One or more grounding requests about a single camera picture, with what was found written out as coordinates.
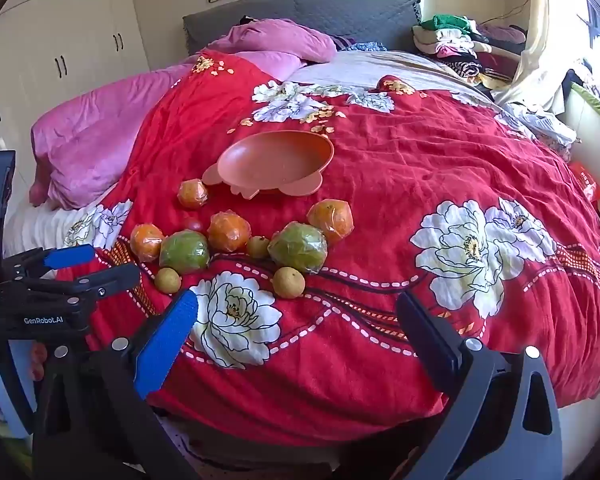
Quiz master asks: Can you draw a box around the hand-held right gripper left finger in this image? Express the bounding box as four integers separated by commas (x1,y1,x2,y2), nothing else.
32,290,201,480

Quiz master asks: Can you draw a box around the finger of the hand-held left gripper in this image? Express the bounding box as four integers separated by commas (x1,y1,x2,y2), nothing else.
4,244,97,278
14,262,141,307

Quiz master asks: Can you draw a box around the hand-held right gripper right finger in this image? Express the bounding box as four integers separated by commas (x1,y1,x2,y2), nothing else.
396,290,563,480

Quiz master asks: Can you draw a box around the brown longan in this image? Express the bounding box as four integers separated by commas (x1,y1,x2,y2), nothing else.
272,266,307,300
246,236,271,260
154,267,182,293

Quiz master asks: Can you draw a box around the green orange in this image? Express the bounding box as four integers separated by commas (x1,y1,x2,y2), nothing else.
267,222,328,276
159,230,212,275

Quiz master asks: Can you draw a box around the pink plastic plate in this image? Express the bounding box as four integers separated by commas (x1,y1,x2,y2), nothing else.
201,130,335,198

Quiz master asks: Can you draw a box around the green cloth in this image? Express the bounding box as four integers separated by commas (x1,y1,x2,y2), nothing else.
0,410,31,441

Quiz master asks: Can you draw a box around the pink quilt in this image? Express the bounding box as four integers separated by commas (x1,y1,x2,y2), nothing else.
29,19,338,211

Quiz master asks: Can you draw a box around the red floral quilt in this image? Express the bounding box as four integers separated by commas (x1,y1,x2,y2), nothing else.
55,50,600,433

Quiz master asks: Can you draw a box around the red bag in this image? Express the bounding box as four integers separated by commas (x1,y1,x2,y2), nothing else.
570,160,600,206

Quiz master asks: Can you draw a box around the cream wardrobe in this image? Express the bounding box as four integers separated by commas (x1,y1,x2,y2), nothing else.
0,0,151,186

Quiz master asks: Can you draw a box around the white crumpled cloth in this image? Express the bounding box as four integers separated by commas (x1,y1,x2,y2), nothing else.
500,102,578,146

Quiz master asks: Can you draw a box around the beige bedsheet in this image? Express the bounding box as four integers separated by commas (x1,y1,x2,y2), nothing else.
285,50,501,106

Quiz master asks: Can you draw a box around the pile of folded clothes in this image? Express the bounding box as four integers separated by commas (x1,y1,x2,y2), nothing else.
412,14,528,91

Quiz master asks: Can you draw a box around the dark striped pillow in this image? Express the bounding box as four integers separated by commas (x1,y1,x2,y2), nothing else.
330,35,388,53

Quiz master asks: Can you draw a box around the cream curtain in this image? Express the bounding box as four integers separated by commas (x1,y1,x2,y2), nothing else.
492,0,596,111

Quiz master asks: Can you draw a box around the grey padded headboard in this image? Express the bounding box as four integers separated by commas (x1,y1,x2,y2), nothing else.
182,0,423,56

